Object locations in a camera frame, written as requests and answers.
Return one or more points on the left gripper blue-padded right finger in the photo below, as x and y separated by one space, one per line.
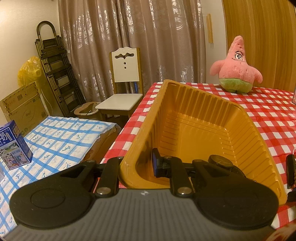
179 173

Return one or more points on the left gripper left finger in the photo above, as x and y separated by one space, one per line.
108 183

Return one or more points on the orange plastic tray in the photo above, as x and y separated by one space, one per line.
189 123

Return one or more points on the blue white patterned cloth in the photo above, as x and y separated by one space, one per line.
57 143

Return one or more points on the beige round basin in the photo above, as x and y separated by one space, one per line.
87 109

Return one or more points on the blue milk carton box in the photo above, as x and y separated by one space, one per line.
14 150

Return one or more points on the white wooden chair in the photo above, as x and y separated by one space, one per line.
127 83

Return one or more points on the brown cardboard box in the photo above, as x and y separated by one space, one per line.
25 107

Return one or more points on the pink starfish plush toy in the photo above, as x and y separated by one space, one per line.
234 73

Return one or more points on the red white checkered tablecloth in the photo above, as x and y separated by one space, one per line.
271 111

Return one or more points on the grey patterned curtain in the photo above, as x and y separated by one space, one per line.
169 35

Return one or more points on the yellow plastic bag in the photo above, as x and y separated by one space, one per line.
29 72

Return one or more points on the clear framed sand picture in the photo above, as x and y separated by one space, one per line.
294 97

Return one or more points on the wooden door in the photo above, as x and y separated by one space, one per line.
268 30

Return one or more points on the wooden sticks on wall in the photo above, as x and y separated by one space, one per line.
209 30

